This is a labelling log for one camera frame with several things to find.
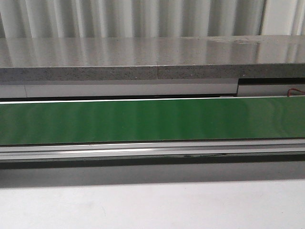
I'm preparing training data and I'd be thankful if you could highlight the green conveyor belt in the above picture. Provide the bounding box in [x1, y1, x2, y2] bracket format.
[0, 96, 305, 146]

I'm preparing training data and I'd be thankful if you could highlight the grey stone counter slab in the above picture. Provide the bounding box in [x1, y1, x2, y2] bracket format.
[0, 35, 305, 82]

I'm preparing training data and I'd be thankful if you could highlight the white corrugated curtain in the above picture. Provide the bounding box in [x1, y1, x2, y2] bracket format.
[0, 0, 305, 38]

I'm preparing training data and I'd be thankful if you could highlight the aluminium conveyor side rail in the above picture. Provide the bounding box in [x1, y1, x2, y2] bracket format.
[0, 139, 305, 160]

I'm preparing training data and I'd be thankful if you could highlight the red wire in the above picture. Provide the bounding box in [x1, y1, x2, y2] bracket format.
[287, 88, 305, 97]

